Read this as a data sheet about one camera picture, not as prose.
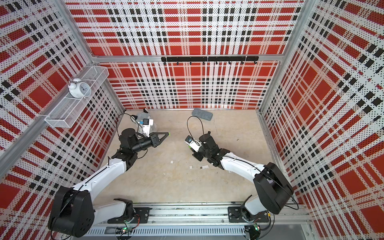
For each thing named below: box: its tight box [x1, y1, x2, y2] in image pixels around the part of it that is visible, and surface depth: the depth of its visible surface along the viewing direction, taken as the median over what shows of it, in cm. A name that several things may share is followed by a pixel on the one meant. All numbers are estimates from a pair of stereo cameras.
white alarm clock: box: [68, 78, 92, 99], surface depth 72 cm
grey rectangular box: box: [191, 108, 214, 121], surface depth 117 cm
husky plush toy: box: [135, 108, 151, 132], surface depth 92 cm
